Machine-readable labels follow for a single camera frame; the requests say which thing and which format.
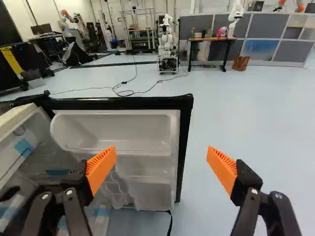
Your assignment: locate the wooden top desk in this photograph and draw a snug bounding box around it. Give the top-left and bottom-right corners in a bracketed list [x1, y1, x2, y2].
[187, 36, 238, 73]

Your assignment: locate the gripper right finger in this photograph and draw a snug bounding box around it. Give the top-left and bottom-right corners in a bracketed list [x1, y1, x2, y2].
[206, 146, 303, 236]

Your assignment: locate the black fridge door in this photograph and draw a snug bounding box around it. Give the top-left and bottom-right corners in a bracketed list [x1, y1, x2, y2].
[36, 93, 194, 214]

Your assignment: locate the small fridge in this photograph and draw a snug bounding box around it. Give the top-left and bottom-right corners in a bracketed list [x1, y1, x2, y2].
[0, 90, 116, 236]

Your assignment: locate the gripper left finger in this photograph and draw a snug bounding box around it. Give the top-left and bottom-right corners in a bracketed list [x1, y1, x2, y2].
[0, 146, 118, 236]

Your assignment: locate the white robot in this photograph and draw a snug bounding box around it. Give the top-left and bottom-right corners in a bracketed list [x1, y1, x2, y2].
[157, 14, 180, 76]

